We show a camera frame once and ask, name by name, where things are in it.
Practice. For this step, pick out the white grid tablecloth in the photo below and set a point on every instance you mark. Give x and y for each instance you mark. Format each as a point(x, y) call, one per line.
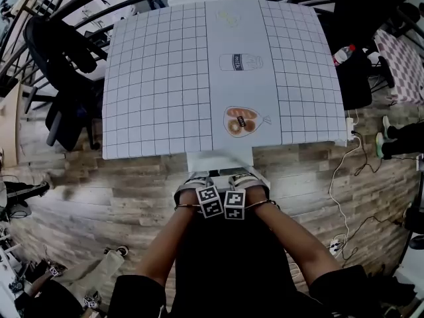
point(155, 94)

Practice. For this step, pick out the red-capped water bottle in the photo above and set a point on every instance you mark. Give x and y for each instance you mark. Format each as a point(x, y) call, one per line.
point(342, 55)

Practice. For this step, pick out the checkered folding table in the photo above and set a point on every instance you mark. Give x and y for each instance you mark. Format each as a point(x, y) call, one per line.
point(404, 68)

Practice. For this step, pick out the person's left forearm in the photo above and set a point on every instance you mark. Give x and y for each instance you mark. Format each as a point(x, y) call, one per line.
point(165, 243)

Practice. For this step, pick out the light wooden desk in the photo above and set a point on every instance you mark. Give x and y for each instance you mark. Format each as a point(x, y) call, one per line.
point(11, 124)

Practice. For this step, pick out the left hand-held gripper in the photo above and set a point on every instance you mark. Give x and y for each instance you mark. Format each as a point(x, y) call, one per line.
point(210, 202)

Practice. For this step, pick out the white power strip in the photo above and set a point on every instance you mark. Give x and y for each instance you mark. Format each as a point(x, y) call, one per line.
point(334, 246)
point(350, 128)

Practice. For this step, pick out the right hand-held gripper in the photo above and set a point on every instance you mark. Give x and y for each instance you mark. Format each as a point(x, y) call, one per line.
point(234, 205)

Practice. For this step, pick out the person's black clothing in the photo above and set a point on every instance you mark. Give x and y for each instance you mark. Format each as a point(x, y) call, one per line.
point(232, 260)

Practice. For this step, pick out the white grid-pattern table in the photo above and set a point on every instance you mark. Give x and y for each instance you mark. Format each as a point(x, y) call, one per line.
point(242, 88)

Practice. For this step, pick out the white chair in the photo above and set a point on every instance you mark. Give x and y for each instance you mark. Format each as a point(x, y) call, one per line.
point(218, 159)

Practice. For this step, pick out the person's right forearm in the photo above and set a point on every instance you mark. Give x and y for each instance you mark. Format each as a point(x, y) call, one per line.
point(291, 240)

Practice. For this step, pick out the black mesh office chair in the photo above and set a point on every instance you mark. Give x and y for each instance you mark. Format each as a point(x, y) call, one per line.
point(356, 84)

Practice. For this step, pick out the black jacket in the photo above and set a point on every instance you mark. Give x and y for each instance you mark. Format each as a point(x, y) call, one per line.
point(63, 51)

